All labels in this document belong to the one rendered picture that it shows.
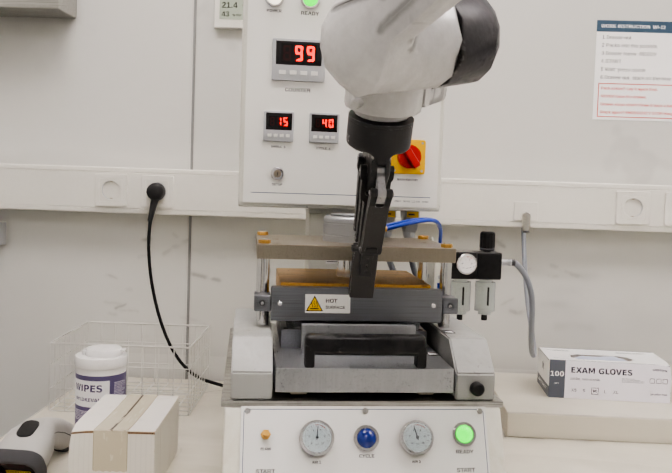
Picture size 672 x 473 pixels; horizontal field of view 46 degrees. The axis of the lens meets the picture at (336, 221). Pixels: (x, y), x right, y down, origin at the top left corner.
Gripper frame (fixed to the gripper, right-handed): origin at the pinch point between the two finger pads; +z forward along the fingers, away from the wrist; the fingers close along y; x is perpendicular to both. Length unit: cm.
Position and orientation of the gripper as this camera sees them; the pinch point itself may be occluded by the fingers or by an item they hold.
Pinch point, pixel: (363, 270)
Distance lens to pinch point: 98.6
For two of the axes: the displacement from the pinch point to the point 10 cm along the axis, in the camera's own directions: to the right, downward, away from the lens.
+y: 0.9, 4.2, -9.0
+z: -0.9, 9.1, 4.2
